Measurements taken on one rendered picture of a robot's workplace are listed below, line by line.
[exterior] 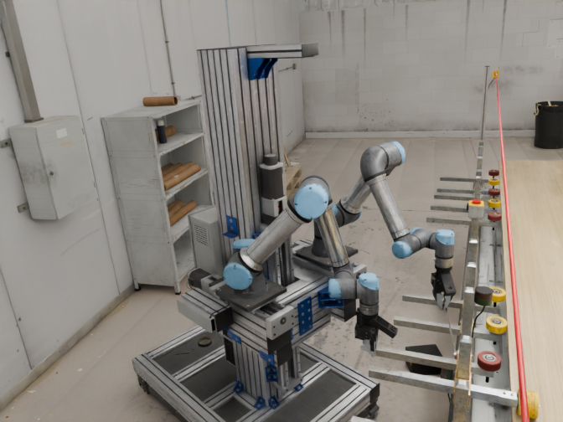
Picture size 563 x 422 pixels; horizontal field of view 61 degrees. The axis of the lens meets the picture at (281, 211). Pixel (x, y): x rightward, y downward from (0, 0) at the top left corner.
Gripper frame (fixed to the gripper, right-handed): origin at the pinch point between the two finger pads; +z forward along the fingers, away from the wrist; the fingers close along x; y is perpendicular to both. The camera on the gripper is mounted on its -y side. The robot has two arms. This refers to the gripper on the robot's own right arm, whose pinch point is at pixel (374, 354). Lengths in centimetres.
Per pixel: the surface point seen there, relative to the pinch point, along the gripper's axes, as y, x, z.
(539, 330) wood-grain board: -61, -24, -7
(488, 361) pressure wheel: -41.8, 2.7, -8.1
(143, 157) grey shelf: 211, -138, -40
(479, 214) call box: -36, -76, -35
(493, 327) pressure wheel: -43.9, -21.0, -7.2
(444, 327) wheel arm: -25.0, -23.4, -2.1
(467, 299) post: -33.4, -2.2, -29.7
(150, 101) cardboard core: 235, -187, -76
